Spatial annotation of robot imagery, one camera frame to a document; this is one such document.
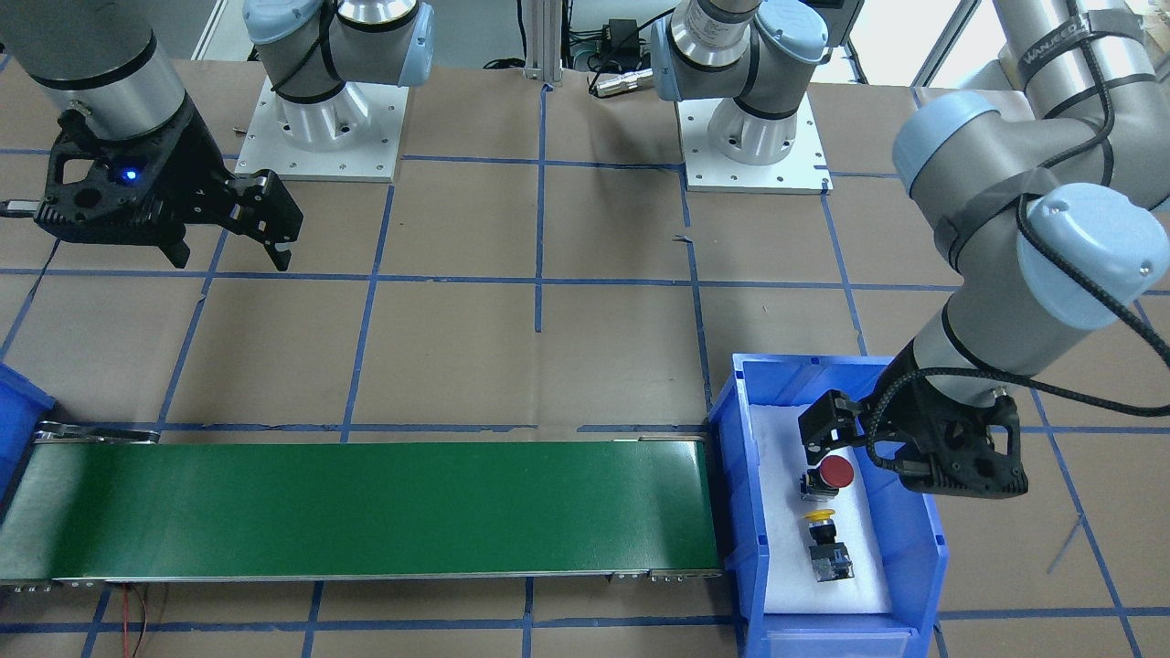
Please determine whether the aluminium frame post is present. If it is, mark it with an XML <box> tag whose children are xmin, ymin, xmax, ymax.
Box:
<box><xmin>521</xmin><ymin>1</ymin><xmax>567</xmax><ymax>88</ymax></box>

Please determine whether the silver cylindrical connector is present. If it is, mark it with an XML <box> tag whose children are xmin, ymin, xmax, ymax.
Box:
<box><xmin>591</xmin><ymin>69</ymin><xmax>654</xmax><ymax>100</ymax></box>

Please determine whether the yellow push button switch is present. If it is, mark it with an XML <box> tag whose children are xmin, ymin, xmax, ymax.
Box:
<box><xmin>803</xmin><ymin>509</ymin><xmax>854</xmax><ymax>583</ymax></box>

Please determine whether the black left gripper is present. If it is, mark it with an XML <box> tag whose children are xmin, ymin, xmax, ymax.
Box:
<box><xmin>798</xmin><ymin>364</ymin><xmax>1028</xmax><ymax>499</ymax></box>

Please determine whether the black power adapter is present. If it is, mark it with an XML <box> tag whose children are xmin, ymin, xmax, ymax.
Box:
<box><xmin>601</xmin><ymin>18</ymin><xmax>640</xmax><ymax>59</ymax></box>

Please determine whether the red push button switch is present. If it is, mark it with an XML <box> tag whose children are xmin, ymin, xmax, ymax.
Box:
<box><xmin>799</xmin><ymin>455</ymin><xmax>856</xmax><ymax>503</ymax></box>

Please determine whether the green conveyor belt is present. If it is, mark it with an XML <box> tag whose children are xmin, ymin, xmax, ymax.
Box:
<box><xmin>4</xmin><ymin>439</ymin><xmax>720</xmax><ymax>587</ymax></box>

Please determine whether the blue bin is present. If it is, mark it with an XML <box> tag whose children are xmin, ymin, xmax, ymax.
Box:
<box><xmin>709</xmin><ymin>354</ymin><xmax>949</xmax><ymax>657</ymax></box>
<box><xmin>1</xmin><ymin>364</ymin><xmax>56</xmax><ymax>499</ymax></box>

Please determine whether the white foam pad in bin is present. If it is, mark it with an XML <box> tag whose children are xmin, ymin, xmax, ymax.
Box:
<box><xmin>748</xmin><ymin>404</ymin><xmax>894</xmax><ymax>615</ymax></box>

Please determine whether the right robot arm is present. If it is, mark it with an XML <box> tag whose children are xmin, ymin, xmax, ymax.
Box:
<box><xmin>4</xmin><ymin>1</ymin><xmax>434</xmax><ymax>270</ymax></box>

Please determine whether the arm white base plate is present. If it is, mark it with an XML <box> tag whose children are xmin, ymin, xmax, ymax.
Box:
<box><xmin>675</xmin><ymin>97</ymin><xmax>835</xmax><ymax>196</ymax></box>
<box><xmin>234</xmin><ymin>82</ymin><xmax>410</xmax><ymax>183</ymax></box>

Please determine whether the braided black cable on left arm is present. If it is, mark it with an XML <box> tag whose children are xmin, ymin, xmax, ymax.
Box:
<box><xmin>863</xmin><ymin>0</ymin><xmax>1170</xmax><ymax>469</ymax></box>

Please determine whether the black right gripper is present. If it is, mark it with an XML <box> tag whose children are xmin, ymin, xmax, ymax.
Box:
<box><xmin>34</xmin><ymin>96</ymin><xmax>303</xmax><ymax>273</ymax></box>

